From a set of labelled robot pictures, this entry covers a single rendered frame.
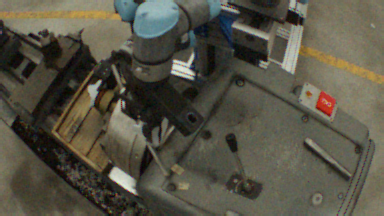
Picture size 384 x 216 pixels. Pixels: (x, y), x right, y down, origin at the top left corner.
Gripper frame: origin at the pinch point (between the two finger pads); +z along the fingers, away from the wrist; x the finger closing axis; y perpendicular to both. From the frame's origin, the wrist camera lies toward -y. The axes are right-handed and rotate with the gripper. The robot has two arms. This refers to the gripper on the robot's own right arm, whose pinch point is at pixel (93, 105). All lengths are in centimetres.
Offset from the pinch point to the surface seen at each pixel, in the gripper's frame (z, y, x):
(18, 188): 60, 85, -108
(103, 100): -1.9, -4.4, 3.7
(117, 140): 7.9, -19.4, 10.4
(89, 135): 4.8, 5.7, -19.7
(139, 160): 8.8, -27.1, 9.1
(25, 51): -9, 78, -22
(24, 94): 12.2, 44.6, -11.2
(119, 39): -88, 86, -108
